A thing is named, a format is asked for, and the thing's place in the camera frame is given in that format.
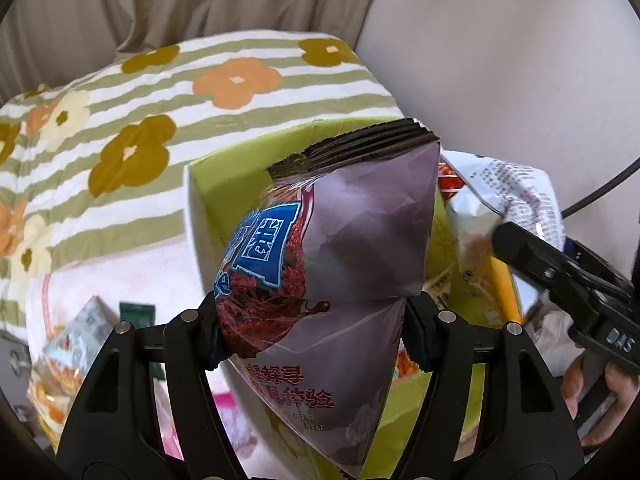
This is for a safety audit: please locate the purple snack bag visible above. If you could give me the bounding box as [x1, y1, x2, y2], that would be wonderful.
[212, 117, 443, 480]

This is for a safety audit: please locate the white crumpled paper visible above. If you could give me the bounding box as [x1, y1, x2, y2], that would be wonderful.
[529, 309, 587, 377]

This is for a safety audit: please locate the white snack bag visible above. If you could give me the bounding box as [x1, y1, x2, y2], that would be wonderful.
[437, 152, 567, 322]

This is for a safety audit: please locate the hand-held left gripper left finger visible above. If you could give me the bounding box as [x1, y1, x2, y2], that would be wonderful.
[55, 291, 251, 480]

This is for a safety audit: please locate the pink packet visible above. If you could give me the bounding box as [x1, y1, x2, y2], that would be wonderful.
[209, 389, 263, 453]

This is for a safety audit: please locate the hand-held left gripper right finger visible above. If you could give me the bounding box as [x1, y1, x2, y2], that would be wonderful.
[397, 292, 586, 480]

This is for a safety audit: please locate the dark green packet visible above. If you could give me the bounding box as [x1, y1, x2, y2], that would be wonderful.
[119, 301, 167, 382]

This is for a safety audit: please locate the green cardboard box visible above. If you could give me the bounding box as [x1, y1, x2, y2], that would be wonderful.
[182, 119, 528, 480]

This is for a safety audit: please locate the green striped flower blanket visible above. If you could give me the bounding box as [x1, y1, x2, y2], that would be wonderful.
[0, 32, 417, 333]

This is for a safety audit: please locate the black cable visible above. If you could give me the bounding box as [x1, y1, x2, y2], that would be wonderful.
[561, 160, 640, 218]

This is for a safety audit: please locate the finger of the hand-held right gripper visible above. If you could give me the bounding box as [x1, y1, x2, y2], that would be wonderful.
[491, 221, 608, 326]

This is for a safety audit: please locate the pink patterned towel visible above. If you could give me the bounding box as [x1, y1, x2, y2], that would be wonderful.
[25, 237, 321, 480]

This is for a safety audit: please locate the orange snack packet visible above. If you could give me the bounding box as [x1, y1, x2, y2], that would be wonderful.
[27, 296, 122, 453]

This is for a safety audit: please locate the person's right hand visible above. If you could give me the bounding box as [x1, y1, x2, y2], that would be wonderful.
[560, 359, 633, 457]

